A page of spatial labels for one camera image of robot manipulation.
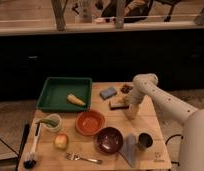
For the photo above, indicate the orange bowl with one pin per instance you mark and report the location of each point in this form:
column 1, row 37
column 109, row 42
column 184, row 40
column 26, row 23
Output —
column 89, row 123

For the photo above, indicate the red yellow apple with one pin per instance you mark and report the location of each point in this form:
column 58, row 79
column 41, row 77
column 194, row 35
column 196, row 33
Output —
column 61, row 141

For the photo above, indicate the green pepper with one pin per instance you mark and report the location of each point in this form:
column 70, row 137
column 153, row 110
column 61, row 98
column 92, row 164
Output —
column 47, row 122

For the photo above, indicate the silver fork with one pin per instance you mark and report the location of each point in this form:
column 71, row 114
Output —
column 75, row 157

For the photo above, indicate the white cup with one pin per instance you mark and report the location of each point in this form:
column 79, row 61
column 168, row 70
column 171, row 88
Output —
column 57, row 119

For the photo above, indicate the dark mug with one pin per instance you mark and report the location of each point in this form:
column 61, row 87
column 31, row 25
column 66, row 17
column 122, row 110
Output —
column 144, row 141

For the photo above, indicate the blue sponge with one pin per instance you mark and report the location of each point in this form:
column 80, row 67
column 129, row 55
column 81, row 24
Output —
column 108, row 93

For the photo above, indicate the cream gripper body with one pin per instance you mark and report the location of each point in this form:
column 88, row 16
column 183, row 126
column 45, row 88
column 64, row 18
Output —
column 132, row 106

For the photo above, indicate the grey blue cloth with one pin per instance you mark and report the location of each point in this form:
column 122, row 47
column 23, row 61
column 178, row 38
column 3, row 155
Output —
column 128, row 150

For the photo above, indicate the white black dish brush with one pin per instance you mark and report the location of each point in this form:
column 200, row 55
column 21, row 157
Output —
column 31, row 157

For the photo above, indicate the dark red grape bunch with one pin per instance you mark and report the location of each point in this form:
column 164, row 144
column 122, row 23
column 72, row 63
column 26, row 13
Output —
column 126, row 88

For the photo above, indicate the green plastic tray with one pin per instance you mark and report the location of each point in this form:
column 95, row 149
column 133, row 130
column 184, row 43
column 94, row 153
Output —
column 53, row 97

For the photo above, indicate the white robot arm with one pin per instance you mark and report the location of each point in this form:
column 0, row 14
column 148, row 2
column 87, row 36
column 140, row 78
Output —
column 191, row 153

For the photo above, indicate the purple bowl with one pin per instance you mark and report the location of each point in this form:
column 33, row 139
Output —
column 108, row 140

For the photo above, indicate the black wooden board eraser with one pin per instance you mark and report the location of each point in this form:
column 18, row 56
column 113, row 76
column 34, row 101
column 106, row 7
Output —
column 118, row 104

